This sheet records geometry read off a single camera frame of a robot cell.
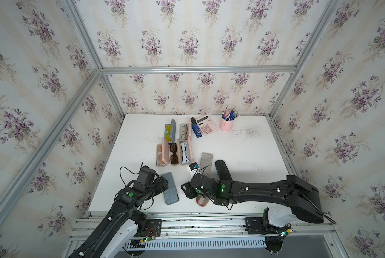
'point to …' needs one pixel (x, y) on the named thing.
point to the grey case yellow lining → (170, 133)
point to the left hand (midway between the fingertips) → (165, 186)
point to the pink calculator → (207, 125)
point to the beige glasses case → (178, 152)
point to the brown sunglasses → (173, 148)
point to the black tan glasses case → (222, 170)
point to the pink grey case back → (189, 129)
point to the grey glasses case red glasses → (206, 162)
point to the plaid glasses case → (201, 201)
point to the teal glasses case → (171, 194)
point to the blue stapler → (195, 128)
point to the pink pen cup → (226, 126)
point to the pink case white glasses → (186, 152)
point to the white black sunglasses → (185, 159)
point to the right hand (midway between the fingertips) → (185, 187)
